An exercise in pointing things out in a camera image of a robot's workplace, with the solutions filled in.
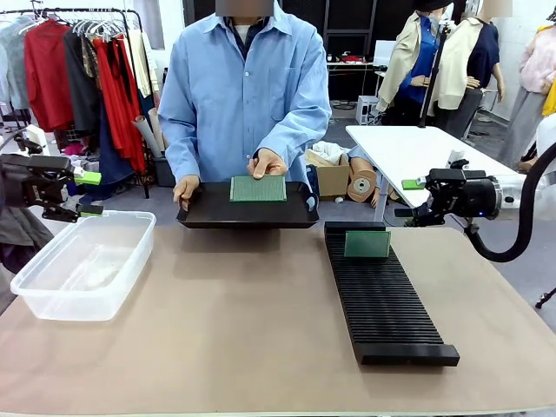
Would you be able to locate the black slotted PCB rack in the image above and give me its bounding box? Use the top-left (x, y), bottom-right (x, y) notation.
top-left (323, 220), bottom-right (461, 367)

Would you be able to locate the dark grey plastic bin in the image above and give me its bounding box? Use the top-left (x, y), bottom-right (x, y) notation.
top-left (152, 155), bottom-right (177, 188)

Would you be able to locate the white cube shelf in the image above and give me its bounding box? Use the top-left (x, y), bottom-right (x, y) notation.
top-left (355, 95), bottom-right (380, 126)

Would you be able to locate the person's left forearm blue sleeve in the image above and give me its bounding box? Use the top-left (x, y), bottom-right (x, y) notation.
top-left (254, 110), bottom-right (334, 164)

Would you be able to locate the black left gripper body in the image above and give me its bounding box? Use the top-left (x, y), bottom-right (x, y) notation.
top-left (0, 155), bottom-right (49, 209)

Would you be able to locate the grey cloth on wall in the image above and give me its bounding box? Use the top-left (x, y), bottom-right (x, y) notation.
top-left (144, 0), bottom-right (166, 51)

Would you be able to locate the person's left hand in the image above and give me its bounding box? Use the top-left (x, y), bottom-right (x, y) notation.
top-left (246, 148), bottom-right (288, 180)

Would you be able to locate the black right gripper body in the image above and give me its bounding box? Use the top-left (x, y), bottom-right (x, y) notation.
top-left (434, 169), bottom-right (500, 218)

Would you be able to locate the white board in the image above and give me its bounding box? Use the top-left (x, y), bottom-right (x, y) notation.
top-left (373, 39), bottom-right (399, 66)

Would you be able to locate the tan headless mannequin torso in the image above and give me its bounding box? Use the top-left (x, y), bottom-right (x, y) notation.
top-left (346, 155), bottom-right (383, 208)

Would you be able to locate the person's right hand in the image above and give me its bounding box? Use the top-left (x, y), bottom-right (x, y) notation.
top-left (172, 175), bottom-right (202, 213)

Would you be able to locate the brown paper roll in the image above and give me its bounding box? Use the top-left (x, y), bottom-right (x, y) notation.
top-left (147, 107), bottom-right (169, 153)
top-left (131, 115), bottom-right (164, 158)

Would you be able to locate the red hanging jacket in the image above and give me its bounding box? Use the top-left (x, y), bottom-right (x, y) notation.
top-left (23, 19), bottom-right (76, 133)

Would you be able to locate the mannequin in beige jacket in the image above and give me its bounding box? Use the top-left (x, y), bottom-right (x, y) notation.
top-left (376, 0), bottom-right (445, 127)

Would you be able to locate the mannequin in pink top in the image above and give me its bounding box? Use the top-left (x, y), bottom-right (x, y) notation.
top-left (497, 23), bottom-right (556, 170)

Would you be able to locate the cream hanging garment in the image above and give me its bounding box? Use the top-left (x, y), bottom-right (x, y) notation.
top-left (127, 29), bottom-right (154, 100)

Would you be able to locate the mannequin in cream navy top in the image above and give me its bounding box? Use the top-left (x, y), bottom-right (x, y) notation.
top-left (436, 0), bottom-right (507, 140)

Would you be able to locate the white folding table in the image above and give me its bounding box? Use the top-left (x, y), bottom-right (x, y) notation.
top-left (345, 124), bottom-right (542, 222)

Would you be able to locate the light grey hanging garment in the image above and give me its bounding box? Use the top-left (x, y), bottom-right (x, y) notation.
top-left (0, 16), bottom-right (31, 112)

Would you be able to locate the person in blue shirt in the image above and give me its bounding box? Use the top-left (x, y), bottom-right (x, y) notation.
top-left (158, 0), bottom-right (334, 183)

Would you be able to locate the blue denim hanging garment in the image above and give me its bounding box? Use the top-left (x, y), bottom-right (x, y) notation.
top-left (98, 103), bottom-right (136, 186)

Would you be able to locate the black plastic tray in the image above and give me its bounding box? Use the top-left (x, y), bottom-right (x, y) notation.
top-left (175, 181), bottom-right (321, 230)

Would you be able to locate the black metal clothes rack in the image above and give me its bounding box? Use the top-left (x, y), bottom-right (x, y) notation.
top-left (0, 7), bottom-right (151, 200)

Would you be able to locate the dark grey fabric heap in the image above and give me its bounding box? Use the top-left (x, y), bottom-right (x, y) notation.
top-left (0, 204), bottom-right (56, 275)

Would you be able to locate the charcoal hanging garment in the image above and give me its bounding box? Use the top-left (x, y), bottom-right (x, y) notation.
top-left (63, 29), bottom-right (102, 138)

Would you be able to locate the person's right forearm blue sleeve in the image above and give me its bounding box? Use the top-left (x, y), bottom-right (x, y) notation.
top-left (164, 129), bottom-right (203, 182)

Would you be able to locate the clear plastic storage box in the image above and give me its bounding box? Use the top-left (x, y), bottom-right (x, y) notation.
top-left (10, 209), bottom-right (157, 322)

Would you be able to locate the black tripod pole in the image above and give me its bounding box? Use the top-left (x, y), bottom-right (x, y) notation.
top-left (418, 19), bottom-right (453, 130)

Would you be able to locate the green perforated PCB board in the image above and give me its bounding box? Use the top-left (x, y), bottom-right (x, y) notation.
top-left (344, 229), bottom-right (392, 260)
top-left (228, 175), bottom-right (288, 203)

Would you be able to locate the yellow garment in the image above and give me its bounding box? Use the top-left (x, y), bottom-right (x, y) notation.
top-left (537, 23), bottom-right (556, 118)

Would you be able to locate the long red hanging dress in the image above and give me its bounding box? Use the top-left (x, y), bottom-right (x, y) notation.
top-left (92, 36), bottom-right (148, 173)

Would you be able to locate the cardboard box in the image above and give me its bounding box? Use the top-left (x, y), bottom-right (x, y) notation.
top-left (305, 147), bottom-right (351, 202)

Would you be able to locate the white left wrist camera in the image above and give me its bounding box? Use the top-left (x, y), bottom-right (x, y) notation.
top-left (24, 124), bottom-right (45, 151)

